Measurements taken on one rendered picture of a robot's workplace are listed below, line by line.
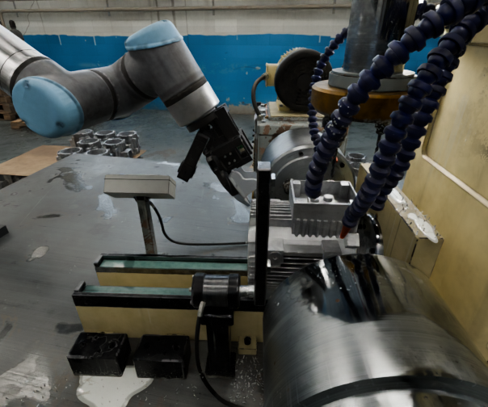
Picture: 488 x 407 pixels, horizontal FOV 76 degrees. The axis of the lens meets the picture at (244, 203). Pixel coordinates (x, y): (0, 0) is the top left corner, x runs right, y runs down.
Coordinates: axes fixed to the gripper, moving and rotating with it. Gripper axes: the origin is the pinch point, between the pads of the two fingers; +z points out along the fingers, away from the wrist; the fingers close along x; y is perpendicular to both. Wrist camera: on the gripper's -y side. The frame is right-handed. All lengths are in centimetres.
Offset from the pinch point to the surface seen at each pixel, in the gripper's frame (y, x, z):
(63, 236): -68, 26, -6
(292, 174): 10.6, 14.6, 5.8
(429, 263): 26.1, -21.1, 13.5
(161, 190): -20.0, 10.9, -8.1
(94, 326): -41.0, -13.3, 5.4
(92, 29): -253, 610, -186
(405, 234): 25.0, -17.7, 9.5
